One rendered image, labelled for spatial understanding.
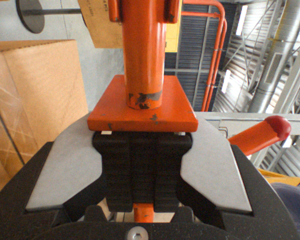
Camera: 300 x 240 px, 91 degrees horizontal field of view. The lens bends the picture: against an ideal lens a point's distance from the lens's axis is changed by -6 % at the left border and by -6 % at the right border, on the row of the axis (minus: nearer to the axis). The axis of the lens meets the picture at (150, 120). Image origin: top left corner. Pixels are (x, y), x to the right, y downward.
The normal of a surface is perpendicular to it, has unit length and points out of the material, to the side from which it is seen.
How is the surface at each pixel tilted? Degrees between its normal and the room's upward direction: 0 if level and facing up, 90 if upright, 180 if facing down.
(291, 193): 104
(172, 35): 90
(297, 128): 90
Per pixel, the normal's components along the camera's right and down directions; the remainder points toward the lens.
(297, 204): -0.30, -0.87
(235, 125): 0.00, 0.52
